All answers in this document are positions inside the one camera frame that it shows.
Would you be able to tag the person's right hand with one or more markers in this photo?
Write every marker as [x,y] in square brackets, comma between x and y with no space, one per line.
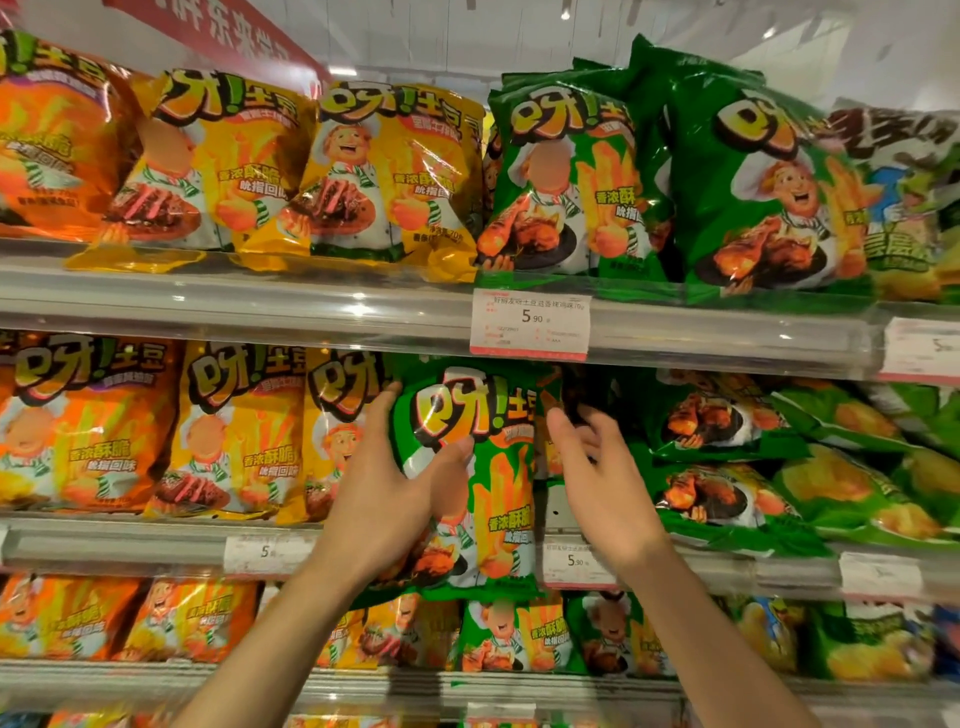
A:
[611,499]

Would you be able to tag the person's left hand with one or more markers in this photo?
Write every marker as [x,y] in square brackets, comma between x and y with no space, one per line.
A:
[371,502]

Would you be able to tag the person's left thumb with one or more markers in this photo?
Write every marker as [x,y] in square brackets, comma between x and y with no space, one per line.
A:
[454,472]

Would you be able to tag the person's right thumb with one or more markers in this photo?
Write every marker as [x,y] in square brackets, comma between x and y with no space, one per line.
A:
[564,446]

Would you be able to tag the green chicken snack packet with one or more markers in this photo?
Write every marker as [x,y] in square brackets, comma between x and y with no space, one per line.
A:
[570,180]
[757,195]
[712,416]
[720,499]
[510,634]
[615,637]
[499,465]

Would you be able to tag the person's right forearm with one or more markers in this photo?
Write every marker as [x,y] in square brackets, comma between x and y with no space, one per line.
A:
[705,645]

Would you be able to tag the person's left forearm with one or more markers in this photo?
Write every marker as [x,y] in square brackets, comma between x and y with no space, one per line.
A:
[277,652]

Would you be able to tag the white red-edged price tag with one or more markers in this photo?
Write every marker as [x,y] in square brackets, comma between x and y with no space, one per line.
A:
[881,576]
[530,324]
[262,555]
[574,566]
[922,351]

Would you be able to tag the yellow steak snack packet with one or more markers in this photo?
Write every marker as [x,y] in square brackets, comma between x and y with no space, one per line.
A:
[337,420]
[225,165]
[390,180]
[232,427]
[397,634]

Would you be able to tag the clear-fronted metal shelf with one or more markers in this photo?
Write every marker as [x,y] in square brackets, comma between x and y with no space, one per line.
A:
[112,544]
[300,311]
[375,690]

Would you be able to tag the light green chips packet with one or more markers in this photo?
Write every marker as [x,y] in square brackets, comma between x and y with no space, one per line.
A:
[862,495]
[862,420]
[907,195]
[870,641]
[765,634]

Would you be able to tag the orange snack packet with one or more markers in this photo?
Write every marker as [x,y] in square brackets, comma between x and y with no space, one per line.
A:
[60,615]
[60,142]
[82,420]
[187,619]

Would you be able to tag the blue snack packet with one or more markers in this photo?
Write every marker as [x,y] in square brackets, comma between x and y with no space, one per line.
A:
[949,641]

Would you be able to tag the red hanging sign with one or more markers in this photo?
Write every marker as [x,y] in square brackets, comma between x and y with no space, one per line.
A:
[225,34]

